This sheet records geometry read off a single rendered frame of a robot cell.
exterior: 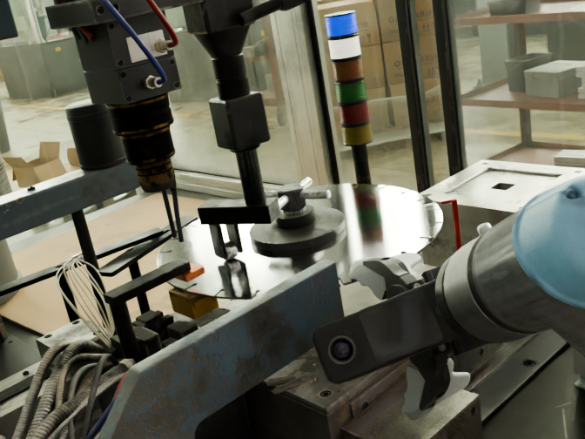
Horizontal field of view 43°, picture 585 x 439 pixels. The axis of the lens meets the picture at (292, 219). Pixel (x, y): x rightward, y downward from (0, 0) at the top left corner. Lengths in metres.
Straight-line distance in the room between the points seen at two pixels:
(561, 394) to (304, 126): 0.78
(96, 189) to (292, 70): 0.62
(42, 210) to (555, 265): 0.63
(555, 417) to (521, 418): 0.04
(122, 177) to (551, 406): 0.56
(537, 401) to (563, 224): 0.48
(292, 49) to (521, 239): 1.04
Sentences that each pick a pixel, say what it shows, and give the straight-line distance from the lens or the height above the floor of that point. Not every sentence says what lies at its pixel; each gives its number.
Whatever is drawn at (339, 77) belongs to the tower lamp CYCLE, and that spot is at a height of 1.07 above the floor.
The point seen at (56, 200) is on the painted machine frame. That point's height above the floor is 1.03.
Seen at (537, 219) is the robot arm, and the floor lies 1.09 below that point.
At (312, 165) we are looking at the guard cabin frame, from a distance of 1.47.
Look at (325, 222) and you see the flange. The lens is 0.83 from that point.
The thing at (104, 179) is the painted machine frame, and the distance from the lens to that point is 0.93.
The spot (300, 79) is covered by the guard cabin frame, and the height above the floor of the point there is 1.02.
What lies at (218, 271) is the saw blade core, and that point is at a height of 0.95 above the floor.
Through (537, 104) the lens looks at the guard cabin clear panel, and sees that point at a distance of 1.16.
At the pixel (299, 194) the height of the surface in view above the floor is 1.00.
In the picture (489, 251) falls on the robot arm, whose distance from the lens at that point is 0.47.
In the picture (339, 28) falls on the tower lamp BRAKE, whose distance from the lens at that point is 1.07.
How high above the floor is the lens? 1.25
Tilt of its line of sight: 19 degrees down
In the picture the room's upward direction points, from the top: 10 degrees counter-clockwise
